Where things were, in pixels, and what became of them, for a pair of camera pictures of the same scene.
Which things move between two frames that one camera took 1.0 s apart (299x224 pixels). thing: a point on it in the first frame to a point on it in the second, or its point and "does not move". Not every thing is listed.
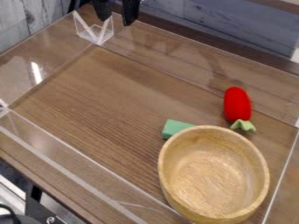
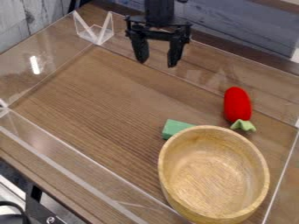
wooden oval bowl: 213,175 does not move
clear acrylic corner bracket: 96,34 does not move
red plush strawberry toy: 237,108 does not move
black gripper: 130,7 to 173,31
